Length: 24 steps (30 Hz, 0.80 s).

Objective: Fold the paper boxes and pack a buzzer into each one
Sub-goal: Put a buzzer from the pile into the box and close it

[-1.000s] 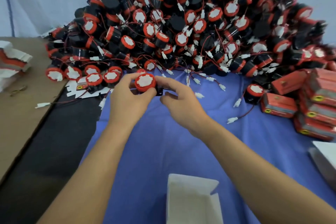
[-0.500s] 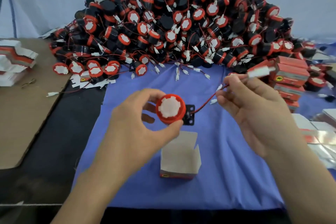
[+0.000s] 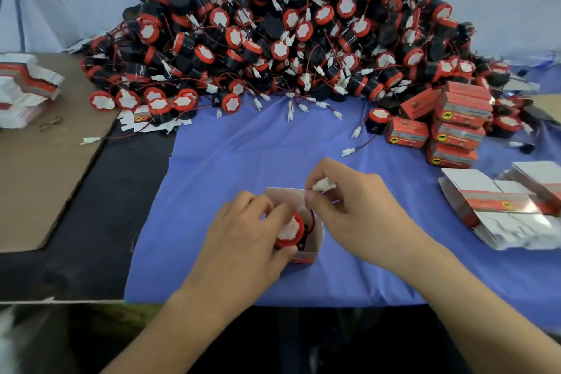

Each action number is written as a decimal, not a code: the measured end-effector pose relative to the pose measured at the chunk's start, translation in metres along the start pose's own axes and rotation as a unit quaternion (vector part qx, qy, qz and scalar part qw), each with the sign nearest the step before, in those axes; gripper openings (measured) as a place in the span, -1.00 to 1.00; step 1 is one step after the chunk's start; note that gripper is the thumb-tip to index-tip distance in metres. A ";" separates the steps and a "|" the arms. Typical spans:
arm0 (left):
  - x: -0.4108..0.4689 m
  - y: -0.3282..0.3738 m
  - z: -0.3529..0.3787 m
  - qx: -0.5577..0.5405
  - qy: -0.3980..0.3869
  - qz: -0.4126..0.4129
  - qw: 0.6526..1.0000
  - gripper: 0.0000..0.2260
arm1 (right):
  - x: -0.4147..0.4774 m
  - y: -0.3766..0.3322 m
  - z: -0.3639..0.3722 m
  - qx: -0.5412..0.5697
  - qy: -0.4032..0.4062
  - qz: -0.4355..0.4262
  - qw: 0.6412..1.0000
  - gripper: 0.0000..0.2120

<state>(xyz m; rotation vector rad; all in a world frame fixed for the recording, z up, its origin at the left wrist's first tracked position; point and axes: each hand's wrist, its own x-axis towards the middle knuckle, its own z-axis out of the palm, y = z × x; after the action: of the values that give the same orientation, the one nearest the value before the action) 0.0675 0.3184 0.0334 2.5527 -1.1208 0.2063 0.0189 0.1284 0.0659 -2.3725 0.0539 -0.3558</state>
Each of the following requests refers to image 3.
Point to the pile of black red buzzers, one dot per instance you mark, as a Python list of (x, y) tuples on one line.
[(289, 36)]

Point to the blue cloth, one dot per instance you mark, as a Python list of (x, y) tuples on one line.
[(210, 176)]

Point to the person's left hand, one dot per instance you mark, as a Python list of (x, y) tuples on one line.
[(237, 255)]

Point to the rubber band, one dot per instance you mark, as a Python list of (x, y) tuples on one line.
[(51, 121)]

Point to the stack of paper boxes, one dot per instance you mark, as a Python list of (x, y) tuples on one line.
[(26, 89), (500, 203)]

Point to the brown cardboard sheet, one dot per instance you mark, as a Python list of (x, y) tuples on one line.
[(548, 106), (39, 185)]

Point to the orange white paper box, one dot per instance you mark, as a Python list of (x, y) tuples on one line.
[(451, 157), (464, 112), (408, 131), (421, 102), (457, 134), (311, 251), (469, 90)]

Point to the person's right hand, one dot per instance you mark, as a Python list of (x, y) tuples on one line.
[(368, 216)]

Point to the single red black buzzer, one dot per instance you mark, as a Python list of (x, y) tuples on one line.
[(379, 115), (289, 231)]

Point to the person's right forearm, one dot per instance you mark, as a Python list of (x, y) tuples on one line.
[(491, 312)]

